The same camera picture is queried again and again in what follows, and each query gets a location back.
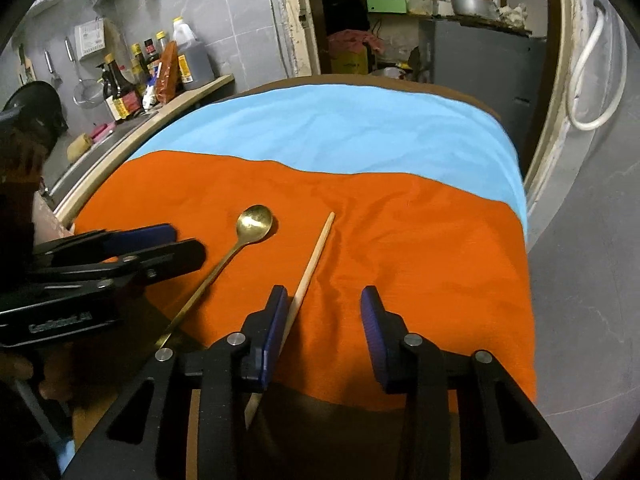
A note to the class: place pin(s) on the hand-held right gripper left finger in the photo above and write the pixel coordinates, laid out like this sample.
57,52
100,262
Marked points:
277,330

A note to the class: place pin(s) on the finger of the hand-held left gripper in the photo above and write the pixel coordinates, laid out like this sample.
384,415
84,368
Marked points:
150,234
170,260

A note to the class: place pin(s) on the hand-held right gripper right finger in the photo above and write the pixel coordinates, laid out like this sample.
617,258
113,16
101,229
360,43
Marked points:
372,330

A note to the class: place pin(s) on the wooden chopstick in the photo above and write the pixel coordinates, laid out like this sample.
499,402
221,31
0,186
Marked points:
315,255

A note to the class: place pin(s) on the gold metal spoon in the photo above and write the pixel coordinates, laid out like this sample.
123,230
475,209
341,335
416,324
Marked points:
255,220

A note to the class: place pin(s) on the person's left hand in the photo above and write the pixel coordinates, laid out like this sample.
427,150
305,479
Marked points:
15,365

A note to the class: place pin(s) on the orange and blue cloth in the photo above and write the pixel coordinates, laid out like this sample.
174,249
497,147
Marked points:
400,260

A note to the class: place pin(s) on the tan sponge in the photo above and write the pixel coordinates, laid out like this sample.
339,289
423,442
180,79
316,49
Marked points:
79,147

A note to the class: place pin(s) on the pink scrub pad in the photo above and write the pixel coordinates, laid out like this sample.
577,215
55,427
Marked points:
102,131

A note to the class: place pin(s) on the kitchen counter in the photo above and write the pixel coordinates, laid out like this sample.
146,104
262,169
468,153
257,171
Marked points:
165,112

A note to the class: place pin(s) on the cluster of sauce bottles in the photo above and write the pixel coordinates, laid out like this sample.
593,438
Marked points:
125,90

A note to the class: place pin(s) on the metal strainer ladle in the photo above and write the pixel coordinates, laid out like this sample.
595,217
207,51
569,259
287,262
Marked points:
86,92

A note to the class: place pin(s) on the orange packet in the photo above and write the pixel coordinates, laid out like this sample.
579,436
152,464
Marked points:
167,75

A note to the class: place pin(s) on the black wok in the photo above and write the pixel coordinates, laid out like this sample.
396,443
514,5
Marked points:
35,110

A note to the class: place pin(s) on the large dark liquid jug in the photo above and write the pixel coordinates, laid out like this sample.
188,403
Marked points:
195,62

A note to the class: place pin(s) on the metal spatula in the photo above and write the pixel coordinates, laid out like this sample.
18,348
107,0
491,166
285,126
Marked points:
54,77

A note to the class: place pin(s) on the yellow container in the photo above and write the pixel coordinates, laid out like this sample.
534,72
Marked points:
349,62

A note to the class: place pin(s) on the grey cabinet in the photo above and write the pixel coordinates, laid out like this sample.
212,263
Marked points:
480,75

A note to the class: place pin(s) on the pink cloth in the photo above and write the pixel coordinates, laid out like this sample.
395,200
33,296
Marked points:
355,40

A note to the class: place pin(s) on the black backpack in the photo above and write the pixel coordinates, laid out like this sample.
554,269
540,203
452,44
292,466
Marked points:
342,7

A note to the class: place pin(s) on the green box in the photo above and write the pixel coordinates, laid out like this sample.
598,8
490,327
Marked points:
386,4

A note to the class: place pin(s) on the metal pot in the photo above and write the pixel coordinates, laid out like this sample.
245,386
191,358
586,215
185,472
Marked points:
472,6

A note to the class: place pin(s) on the white wall box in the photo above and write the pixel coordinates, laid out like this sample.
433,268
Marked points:
90,40

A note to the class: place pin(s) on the pale door frame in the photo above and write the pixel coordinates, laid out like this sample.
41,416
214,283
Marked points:
305,25

